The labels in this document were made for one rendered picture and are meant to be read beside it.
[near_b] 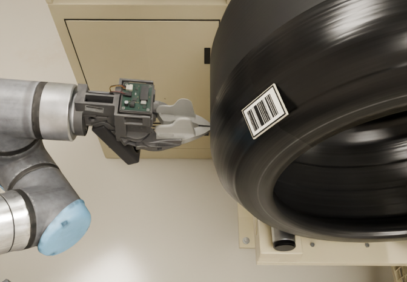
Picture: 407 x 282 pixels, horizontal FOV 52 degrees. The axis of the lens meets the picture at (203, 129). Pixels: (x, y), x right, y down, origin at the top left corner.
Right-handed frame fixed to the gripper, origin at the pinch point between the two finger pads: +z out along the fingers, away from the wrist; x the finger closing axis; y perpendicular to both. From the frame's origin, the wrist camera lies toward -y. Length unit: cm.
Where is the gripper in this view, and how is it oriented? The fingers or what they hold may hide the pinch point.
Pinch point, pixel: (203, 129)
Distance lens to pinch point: 69.6
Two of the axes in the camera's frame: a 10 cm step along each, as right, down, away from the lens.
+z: 9.9, 0.7, 1.0
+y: 1.2, -5.6, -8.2
